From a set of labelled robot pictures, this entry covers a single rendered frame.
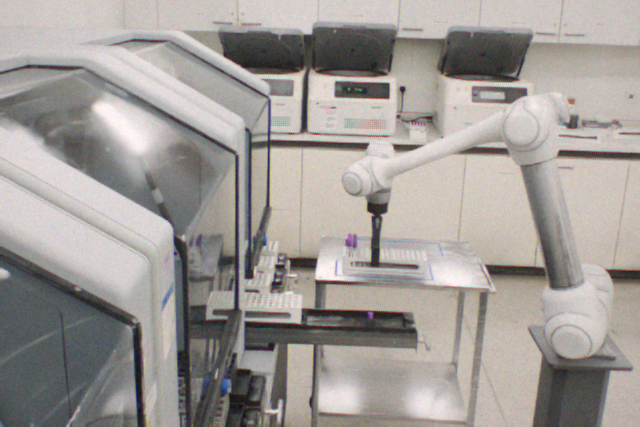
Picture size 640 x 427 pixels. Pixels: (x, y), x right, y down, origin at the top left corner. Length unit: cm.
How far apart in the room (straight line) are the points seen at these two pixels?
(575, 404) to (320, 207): 243
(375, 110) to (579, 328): 253
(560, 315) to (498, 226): 253
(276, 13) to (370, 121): 92
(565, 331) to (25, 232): 155
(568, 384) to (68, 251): 182
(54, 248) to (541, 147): 143
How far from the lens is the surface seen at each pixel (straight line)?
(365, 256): 244
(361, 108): 427
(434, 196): 443
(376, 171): 217
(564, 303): 208
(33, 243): 85
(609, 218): 477
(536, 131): 193
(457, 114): 434
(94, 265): 85
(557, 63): 510
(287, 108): 427
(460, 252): 272
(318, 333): 209
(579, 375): 238
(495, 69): 486
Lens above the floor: 178
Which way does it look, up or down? 16 degrees down
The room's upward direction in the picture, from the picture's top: 2 degrees clockwise
